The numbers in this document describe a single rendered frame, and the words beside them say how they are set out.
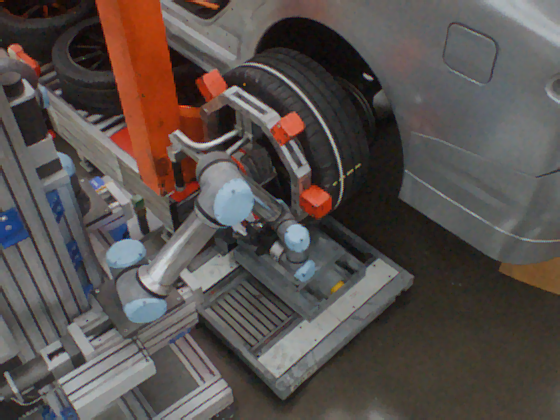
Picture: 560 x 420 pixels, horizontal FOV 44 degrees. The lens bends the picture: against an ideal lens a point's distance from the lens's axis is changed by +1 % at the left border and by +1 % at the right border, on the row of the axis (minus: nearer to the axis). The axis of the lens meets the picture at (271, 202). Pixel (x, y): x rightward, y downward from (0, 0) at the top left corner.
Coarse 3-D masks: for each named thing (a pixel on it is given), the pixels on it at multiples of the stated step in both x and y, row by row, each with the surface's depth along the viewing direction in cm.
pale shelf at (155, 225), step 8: (104, 176) 316; (128, 200) 305; (136, 216) 299; (152, 216) 298; (128, 224) 295; (136, 224) 295; (152, 224) 295; (160, 224) 295; (136, 232) 292; (152, 232) 292; (136, 240) 289; (144, 240) 291
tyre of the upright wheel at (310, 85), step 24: (288, 48) 256; (240, 72) 249; (264, 72) 245; (288, 72) 243; (312, 72) 245; (264, 96) 243; (288, 96) 237; (312, 96) 240; (336, 96) 243; (312, 120) 237; (336, 120) 241; (360, 120) 247; (312, 144) 237; (336, 144) 241; (360, 144) 248; (312, 168) 244; (336, 168) 244; (360, 168) 253; (336, 192) 250
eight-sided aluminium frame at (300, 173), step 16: (224, 96) 246; (240, 96) 247; (208, 112) 263; (240, 112) 244; (256, 112) 238; (272, 112) 238; (208, 128) 270; (288, 144) 240; (288, 160) 237; (304, 160) 240; (304, 176) 240; (288, 208) 266
